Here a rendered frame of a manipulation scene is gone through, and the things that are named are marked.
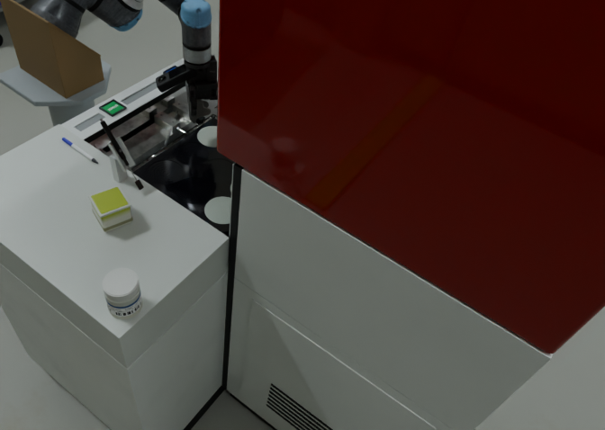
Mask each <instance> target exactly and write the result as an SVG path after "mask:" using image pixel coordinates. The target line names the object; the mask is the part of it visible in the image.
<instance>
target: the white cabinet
mask: <svg viewBox="0 0 605 430"><path fill-rule="evenodd" d="M226 286H227V273H225V274H224V275H223V276H222V277H221V278H220V279H219V280H218V281H217V282H216V283H215V284H214V285H213V286H212V287H211V288H210V289H209V290H208V291H207V292H206V293H205V294H204V295H203V296H202V297H201V298H200V299H199V300H198V301H197V302H196V303H195V304H194V305H193V306H191V307H190V308H189V309H188V310H187V311H186V312H185V313H184V314H183V315H182V316H181V317H180V318H179V319H178V320H177V321H176V322H175V323H174V324H173V325H172V326H171V327H170V328H169V329H168V330H167V331H166V332H165V333H164V334H163V335H162V336H161V337H159V338H158V339H157V340H156V341H155V342H154V343H153V344H152V345H151V346H150V347H149V348H148V349H147V350H146V351H145V352H144V353H143V354H142V355H141V356H140V357H139V358H138V359H137V360H136V361H135V362H134V363H133V364H132V365H131V366H130V367H129V368H127V369H126V368H125V367H124V366H123V365H122V364H120V363H119V362H118V361H117V360H115V359H114V358H113V357H112V356H110V355H109V354H108V353H107V352H106V351H105V350H104V349H103V348H102V347H100V346H99V345H98V344H97V343H95V342H94V341H93V340H92V339H91V338H89V337H88V336H87V335H86V334H84V333H83V332H82V331H81V330H80V329H78V328H77V327H76V326H75V325H73V324H72V323H71V322H70V321H69V320H67V319H66V318H65V317H64V316H62V315H61V314H60V313H59V312H58V311H56V310H55V309H54V308H53V307H51V306H50V304H49V303H48V302H46V301H45V300H44V299H43V298H41V297H40V296H39V295H38V294H37V293H35V292H34V291H33V290H32V289H30V288H29V287H28V286H27V285H26V284H24V283H23V282H22V281H21V280H19V279H18V278H17V277H16V276H15V275H13V274H12V273H11V272H10V271H8V270H7V269H6V268H5V267H4V266H2V265H1V264H0V305H1V307H2V309H3V311H4V313H5V315H6V316H7V318H8V320H9V321H10V323H11V325H12V327H13V329H14V331H15V333H16V335H17V336H18V337H19V339H20V341H21V343H22V345H23V347H24V349H25V351H26V353H27V354H28V355H29V356H30V357H31V358H32V359H33V361H35V362H36V363H37V364H38V365H39V366H40V367H41V368H42V369H43V370H45V371H46V372H47V373H48V374H49V375H50V376H51V377H53V378H54V379H55V380H56V381H57V382H58V383H59V384H61V385H62V386H63V387H64V388H65V389H66V390H67V391H68V392H70V393H71V394H72V395H73V396H74V397H75V398H76V399H78V400H79V401H80V402H81V403H82V404H83V405H84V406H85V407H86V408H88V409H89V410H90V411H91V412H92V413H93V414H94V415H96V416H97V417H98V418H99V419H100V420H101V421H102V422H104V423H105V424H106V425H107V426H108V427H109V428H110V429H111V430H191V429H192V428H193V427H194V425H195V424H196V423H197V422H198V420H199V419H200V418H201V417H202V416H203V414H204V413H205V412H206V411H207V410H208V408H209V407H210V406H211V405H212V404H213V402H214V401H215V400H216V399H217V398H218V397H219V396H220V395H221V394H222V393H223V391H224V390H225V389H224V388H223V387H222V386H221V375H222V357H223V339H224V321H225V304H226Z"/></svg>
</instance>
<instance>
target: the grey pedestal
mask: <svg viewBox="0 0 605 430"><path fill-rule="evenodd" d="M101 62H102V68H103V73H104V80H103V81H101V82H99V83H97V84H95V85H92V86H90V87H88V88H87V89H85V90H83V91H81V92H79V93H77V94H74V95H72V96H70V97H69V98H67V99H66V98H65V97H63V96H62V95H60V94H58V93H57V92H55V91H54V90H52V89H51V88H49V87H48V86H46V85H45V84H43V83H42V82H41V81H39V80H38V79H36V78H35V77H33V76H31V75H30V74H28V73H27V72H25V71H24V70H22V69H21V68H20V65H19V66H17V67H13V68H11V69H9V70H6V71H5V72H3V73H0V83H2V84H3V85H5V86H7V87H8V88H9V89H11V90H12V91H14V92H15V93H17V94H18V95H20V96H21V97H22V98H24V99H25V100H26V101H28V102H29V103H31V104H33V105H34V106H48V107H49V110H50V117H51V119H52V123H53V127H55V126H57V125H58V124H60V125H61V124H63V123H65V122H66V121H69V120H71V119H73V118H75V117H76V116H78V115H79V114H81V113H83V112H85V111H87V110H89V109H91V108H93V107H95V101H94V99H96V98H98V97H100V96H102V95H103V94H106V92H107V87H108V83H109V78H110V74H111V70H112V69H111V65H109V64H108V63H106V62H104V61H103V60H101Z"/></svg>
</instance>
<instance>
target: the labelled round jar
mask: <svg viewBox="0 0 605 430"><path fill-rule="evenodd" d="M103 289H104V296H105V299H106V303H107V307H108V309H109V312H110V314H111V315H112V316H113V317H114V318H118V319H129V318H133V317H135V316H136V315H137V314H138V313H139V312H140V310H141V308H142V297H141V291H140V283H139V277H138V275H137V274H136V273H135V272H134V271H132V270H131V269H129V268H117V269H114V270H112V271H110V272H109V273H108V274H107V275H106V276H105V277H104V279H103Z"/></svg>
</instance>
